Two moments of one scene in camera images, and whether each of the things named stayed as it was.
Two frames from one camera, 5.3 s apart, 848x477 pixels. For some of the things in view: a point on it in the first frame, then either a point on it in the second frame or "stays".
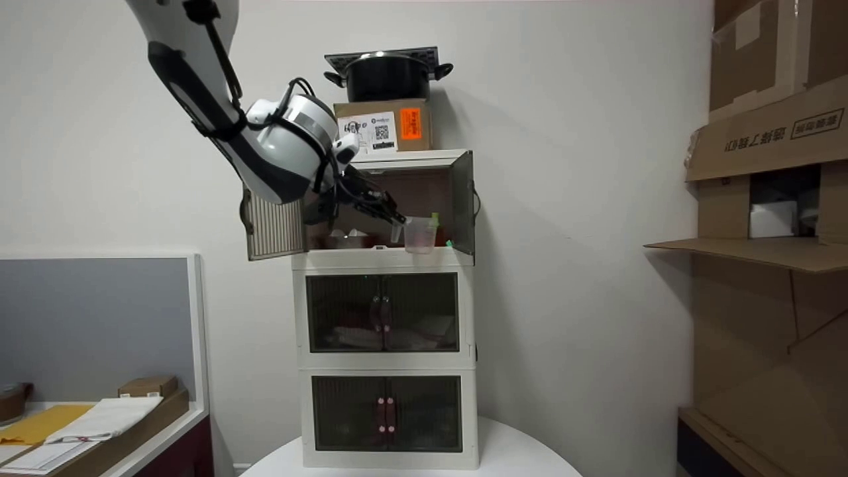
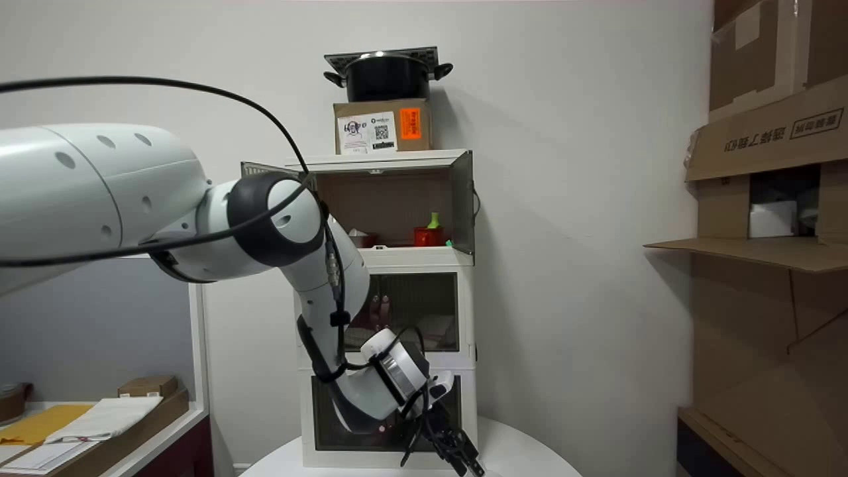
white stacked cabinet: x=391 y=355 stays
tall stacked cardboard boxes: x=769 y=264 stays
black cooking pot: x=391 y=73 stays
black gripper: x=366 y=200 to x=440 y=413
